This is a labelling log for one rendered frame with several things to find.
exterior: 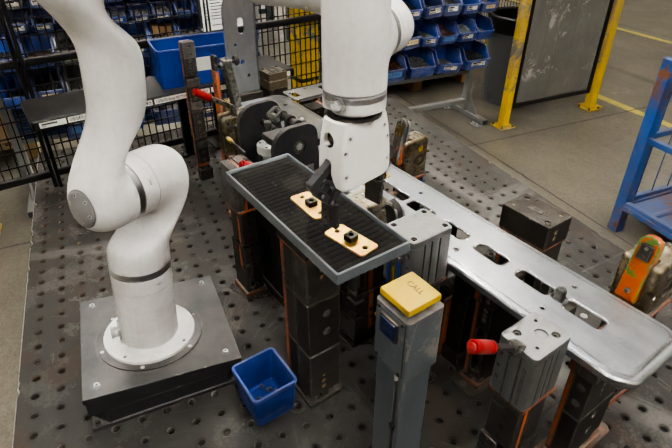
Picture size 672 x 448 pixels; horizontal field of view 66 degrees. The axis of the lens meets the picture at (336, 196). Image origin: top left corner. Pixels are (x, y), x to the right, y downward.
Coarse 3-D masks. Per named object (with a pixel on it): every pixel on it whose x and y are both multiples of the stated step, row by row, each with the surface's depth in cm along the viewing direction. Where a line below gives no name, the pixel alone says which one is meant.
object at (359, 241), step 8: (328, 232) 82; (344, 232) 82; (352, 232) 80; (336, 240) 80; (344, 240) 80; (352, 240) 79; (360, 240) 80; (368, 240) 80; (352, 248) 78; (360, 248) 78; (368, 248) 78; (376, 248) 78; (360, 256) 77
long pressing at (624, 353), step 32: (320, 128) 155; (352, 192) 123; (384, 192) 124; (416, 192) 124; (480, 224) 112; (448, 256) 102; (480, 256) 103; (512, 256) 103; (544, 256) 103; (480, 288) 95; (512, 288) 95; (576, 288) 95; (576, 320) 88; (608, 320) 88; (640, 320) 88; (576, 352) 81; (608, 352) 82; (640, 352) 82; (640, 384) 78
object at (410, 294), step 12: (408, 276) 73; (384, 288) 71; (396, 288) 71; (408, 288) 71; (420, 288) 71; (432, 288) 71; (396, 300) 69; (408, 300) 69; (420, 300) 69; (432, 300) 69; (408, 312) 67
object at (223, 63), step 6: (222, 60) 142; (228, 60) 142; (234, 60) 144; (216, 66) 143; (222, 66) 143; (228, 66) 143; (222, 72) 146; (228, 72) 143; (228, 78) 144; (234, 78) 145; (228, 84) 146; (234, 84) 146; (228, 90) 148; (234, 90) 147; (234, 96) 148; (234, 102) 148; (240, 102) 149; (234, 114) 153
